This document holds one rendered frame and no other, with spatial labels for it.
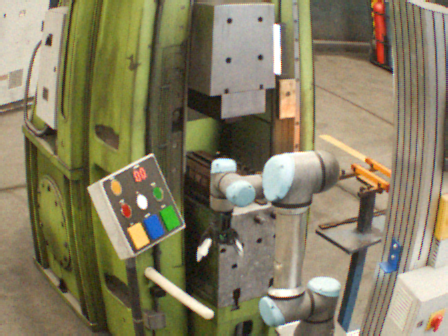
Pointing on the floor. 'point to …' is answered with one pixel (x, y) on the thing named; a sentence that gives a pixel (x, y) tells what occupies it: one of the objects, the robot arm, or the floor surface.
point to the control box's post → (134, 295)
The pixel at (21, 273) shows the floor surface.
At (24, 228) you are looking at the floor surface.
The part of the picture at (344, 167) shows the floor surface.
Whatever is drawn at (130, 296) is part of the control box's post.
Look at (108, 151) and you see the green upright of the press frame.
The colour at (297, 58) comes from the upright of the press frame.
